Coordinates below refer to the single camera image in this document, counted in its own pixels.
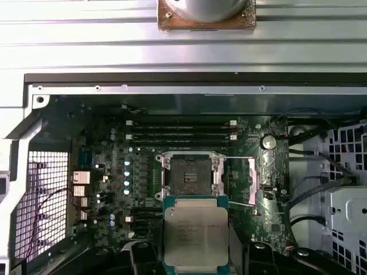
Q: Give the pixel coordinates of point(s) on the silver disk cage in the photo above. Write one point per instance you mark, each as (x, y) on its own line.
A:
(344, 200)

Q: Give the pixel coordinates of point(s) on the black RAM slot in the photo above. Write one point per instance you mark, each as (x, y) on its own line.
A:
(180, 129)
(146, 211)
(147, 219)
(180, 137)
(180, 142)
(180, 124)

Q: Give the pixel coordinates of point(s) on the silver green CPU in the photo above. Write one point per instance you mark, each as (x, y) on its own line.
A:
(195, 229)

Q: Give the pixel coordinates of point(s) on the blue port block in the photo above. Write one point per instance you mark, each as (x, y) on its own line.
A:
(86, 157)

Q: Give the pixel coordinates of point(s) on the black PC case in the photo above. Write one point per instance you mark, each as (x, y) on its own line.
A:
(172, 88)

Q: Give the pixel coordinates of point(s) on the white board connector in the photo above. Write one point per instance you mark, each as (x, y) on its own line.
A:
(129, 219)

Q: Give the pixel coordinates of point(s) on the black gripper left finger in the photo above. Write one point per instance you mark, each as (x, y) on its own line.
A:
(143, 260)

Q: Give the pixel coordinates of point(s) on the green motherboard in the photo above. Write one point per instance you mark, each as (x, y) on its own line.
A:
(114, 160)

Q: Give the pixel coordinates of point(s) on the CPU socket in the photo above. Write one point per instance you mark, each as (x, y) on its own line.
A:
(189, 174)

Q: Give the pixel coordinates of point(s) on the silver coin battery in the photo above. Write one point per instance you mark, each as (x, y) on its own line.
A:
(268, 142)

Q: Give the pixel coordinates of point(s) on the silver port block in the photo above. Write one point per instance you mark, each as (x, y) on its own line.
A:
(79, 191)
(81, 177)

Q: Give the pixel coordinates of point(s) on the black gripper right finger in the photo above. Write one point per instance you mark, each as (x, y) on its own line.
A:
(258, 260)

